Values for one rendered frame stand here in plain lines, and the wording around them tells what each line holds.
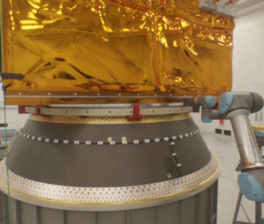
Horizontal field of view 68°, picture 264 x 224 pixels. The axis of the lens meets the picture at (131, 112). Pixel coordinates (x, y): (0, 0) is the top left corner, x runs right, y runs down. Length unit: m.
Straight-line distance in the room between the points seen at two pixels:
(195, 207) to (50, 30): 1.51
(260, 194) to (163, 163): 0.64
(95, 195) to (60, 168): 0.30
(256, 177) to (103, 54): 1.06
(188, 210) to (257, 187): 0.71
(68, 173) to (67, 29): 0.89
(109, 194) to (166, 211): 0.40
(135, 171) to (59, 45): 0.90
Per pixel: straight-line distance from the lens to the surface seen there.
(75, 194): 1.33
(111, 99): 1.38
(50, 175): 1.44
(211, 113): 1.51
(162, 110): 1.48
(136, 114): 1.37
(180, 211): 1.51
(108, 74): 1.33
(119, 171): 1.31
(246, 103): 1.14
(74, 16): 1.36
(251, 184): 0.98
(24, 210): 1.62
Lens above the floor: 1.78
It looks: 4 degrees down
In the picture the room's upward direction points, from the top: straight up
